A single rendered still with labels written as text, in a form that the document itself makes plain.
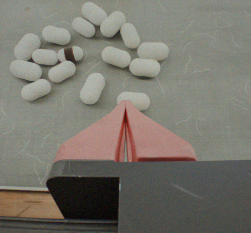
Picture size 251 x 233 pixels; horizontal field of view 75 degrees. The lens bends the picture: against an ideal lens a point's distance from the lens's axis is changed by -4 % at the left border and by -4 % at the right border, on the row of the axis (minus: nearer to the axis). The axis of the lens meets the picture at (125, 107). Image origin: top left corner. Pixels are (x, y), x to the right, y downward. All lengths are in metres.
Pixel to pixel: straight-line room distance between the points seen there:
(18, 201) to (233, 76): 0.29
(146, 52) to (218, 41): 0.11
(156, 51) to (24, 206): 0.22
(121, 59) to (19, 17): 0.17
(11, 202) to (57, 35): 0.19
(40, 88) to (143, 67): 0.12
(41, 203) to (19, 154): 0.06
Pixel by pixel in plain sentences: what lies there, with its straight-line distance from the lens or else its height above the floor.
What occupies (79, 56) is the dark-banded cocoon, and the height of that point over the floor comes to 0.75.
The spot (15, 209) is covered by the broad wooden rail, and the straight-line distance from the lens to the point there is 0.22.
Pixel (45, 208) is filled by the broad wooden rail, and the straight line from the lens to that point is 0.21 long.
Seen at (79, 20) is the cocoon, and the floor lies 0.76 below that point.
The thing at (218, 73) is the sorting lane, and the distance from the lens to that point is 0.25.
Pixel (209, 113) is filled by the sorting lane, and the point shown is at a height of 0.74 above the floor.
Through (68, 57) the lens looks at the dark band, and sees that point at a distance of 0.22.
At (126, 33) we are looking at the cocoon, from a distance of 0.22.
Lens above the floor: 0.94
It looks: 76 degrees down
